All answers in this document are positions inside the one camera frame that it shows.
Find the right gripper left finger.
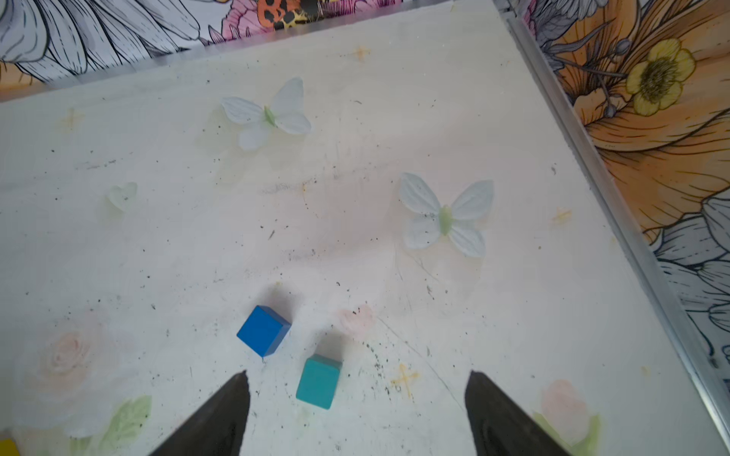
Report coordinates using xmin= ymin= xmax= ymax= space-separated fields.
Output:
xmin=151 ymin=370 xmax=251 ymax=456

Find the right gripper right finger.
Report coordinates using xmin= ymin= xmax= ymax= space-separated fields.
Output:
xmin=465 ymin=370 xmax=570 ymax=456

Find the dark blue cube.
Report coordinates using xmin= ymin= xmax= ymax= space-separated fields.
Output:
xmin=237 ymin=306 xmax=291 ymax=358

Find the teal cube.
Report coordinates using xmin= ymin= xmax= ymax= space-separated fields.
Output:
xmin=296 ymin=355 xmax=342 ymax=410

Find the yellow rectangular block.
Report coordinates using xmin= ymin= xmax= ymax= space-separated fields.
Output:
xmin=0 ymin=439 xmax=20 ymax=456

